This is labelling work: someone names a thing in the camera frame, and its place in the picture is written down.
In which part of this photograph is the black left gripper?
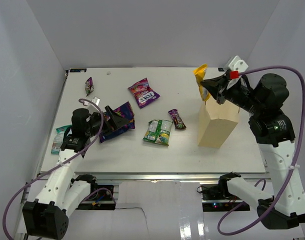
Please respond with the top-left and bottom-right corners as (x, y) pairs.
(85, 105), (130, 138)

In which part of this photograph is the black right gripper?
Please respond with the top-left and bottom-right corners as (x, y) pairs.
(200, 73), (263, 116)

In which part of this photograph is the yellow snack bar wrapper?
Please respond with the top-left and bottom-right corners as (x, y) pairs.
(193, 63), (211, 102)

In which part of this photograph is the green Fox's candy bag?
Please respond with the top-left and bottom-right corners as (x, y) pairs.
(142, 119), (173, 146)

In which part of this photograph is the brown M&M's packet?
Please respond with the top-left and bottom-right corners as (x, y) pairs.
(168, 109), (187, 130)

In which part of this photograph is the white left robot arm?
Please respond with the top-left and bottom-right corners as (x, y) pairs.
(22, 106), (130, 240)

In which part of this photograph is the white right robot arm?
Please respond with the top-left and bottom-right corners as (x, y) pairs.
(201, 71), (305, 230)

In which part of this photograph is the dark blue purple snack bag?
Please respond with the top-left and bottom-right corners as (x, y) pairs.
(99, 101), (135, 143)

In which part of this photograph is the brown paper bag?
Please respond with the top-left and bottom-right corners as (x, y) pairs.
(197, 97), (240, 148)

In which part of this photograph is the pink Fox's candy bag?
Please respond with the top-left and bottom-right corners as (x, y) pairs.
(128, 78), (160, 109)

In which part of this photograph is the small purple candy packet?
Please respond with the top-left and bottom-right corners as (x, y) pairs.
(85, 77), (95, 96)

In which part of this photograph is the teal white snack packet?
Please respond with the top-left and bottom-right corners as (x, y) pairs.
(50, 124), (72, 155)

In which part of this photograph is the left black XDOF label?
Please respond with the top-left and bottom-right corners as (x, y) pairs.
(69, 68), (87, 73)

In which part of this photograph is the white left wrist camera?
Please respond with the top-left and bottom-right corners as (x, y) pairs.
(87, 96), (100, 112)

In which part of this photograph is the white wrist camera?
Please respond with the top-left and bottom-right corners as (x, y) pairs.
(224, 55), (249, 90)
(87, 96), (100, 112)

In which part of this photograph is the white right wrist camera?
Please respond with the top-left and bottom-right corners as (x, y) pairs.
(224, 55), (249, 90)

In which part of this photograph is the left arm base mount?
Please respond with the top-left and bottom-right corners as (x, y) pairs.
(77, 183), (116, 211)

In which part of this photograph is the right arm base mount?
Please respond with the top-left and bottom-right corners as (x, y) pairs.
(196, 184), (242, 213)

